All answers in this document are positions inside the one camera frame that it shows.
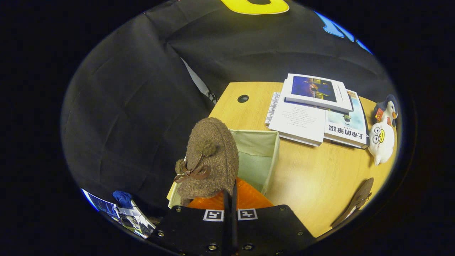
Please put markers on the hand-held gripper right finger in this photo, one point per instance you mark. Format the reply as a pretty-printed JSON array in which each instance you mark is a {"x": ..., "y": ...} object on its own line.
[{"x": 263, "y": 231}]

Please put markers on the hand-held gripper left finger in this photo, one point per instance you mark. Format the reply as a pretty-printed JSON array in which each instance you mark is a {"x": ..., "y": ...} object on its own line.
[{"x": 199, "y": 231}]

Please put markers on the beige fabric storage box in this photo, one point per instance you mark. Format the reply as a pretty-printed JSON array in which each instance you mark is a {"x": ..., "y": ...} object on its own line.
[{"x": 256, "y": 160}]

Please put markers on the brown fuzzy shoe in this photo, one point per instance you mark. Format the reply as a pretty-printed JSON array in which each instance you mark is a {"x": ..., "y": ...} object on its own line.
[
  {"x": 209, "y": 160},
  {"x": 359, "y": 199}
]

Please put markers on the blue cloth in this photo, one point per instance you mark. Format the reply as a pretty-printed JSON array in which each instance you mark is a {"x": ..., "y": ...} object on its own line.
[{"x": 122, "y": 199}]

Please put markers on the grey patterned book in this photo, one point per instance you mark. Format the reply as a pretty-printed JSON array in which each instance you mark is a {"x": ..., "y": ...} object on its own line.
[{"x": 273, "y": 106}]

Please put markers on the white plush toy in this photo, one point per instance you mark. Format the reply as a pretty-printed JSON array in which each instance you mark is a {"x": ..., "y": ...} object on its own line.
[{"x": 382, "y": 142}]

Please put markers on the white book blue picture cover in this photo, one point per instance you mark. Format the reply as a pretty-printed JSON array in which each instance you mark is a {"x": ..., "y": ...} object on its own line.
[{"x": 316, "y": 90}]

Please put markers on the penguin plush toy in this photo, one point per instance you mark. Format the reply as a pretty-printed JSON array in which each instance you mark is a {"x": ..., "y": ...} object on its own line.
[{"x": 389, "y": 108}]

